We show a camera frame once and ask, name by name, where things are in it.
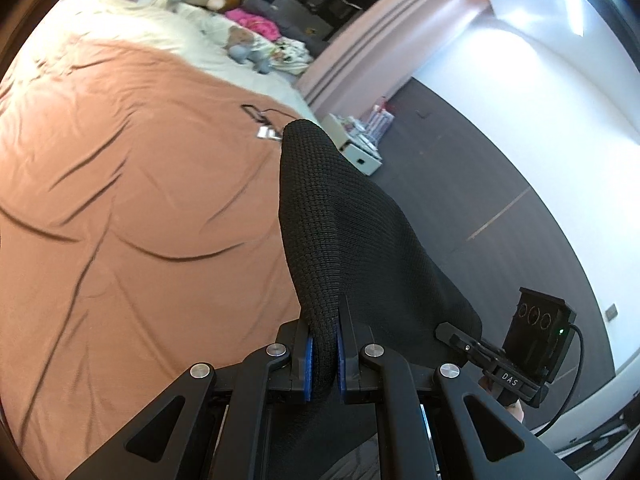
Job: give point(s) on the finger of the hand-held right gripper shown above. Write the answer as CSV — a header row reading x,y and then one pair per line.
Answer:
x,y
465,342

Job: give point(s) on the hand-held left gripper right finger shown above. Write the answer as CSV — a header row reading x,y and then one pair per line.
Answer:
x,y
341,365

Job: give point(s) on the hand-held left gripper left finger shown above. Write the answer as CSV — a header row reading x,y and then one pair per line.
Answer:
x,y
307,365

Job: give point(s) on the black pants with white print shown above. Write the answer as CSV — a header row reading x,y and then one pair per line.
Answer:
x,y
340,235

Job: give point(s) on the person's right hand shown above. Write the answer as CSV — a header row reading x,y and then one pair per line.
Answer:
x,y
516,412

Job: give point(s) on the white nightstand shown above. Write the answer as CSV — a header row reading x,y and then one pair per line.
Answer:
x,y
350,145

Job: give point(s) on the red striped white bag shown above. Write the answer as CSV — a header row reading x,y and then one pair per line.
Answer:
x,y
382,120

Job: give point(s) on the brown blanket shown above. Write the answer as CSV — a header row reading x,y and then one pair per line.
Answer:
x,y
125,185

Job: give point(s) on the white floral cloth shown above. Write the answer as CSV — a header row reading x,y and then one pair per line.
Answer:
x,y
292,55

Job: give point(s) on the brown teddy bear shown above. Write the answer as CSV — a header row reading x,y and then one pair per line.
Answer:
x,y
241,36

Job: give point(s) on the pink cloth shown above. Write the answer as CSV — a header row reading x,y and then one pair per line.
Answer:
x,y
255,25

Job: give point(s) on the wall socket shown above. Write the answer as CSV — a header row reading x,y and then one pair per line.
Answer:
x,y
611,312

